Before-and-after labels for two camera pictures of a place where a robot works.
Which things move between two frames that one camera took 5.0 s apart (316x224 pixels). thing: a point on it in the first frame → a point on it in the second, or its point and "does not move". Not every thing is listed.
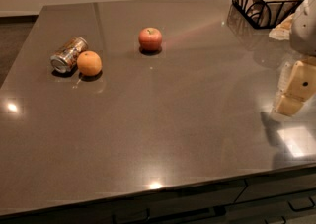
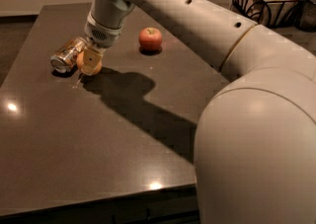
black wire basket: [263, 3] does not move
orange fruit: [89, 63] does not move
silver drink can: [67, 58] does not move
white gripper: [304, 30] → [100, 36]
